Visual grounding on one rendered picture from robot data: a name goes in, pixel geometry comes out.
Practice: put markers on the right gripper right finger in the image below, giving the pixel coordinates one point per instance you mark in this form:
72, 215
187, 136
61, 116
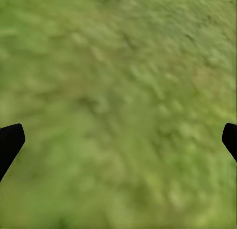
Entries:
229, 138

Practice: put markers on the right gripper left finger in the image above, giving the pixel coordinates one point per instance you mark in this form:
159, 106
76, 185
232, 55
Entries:
12, 138

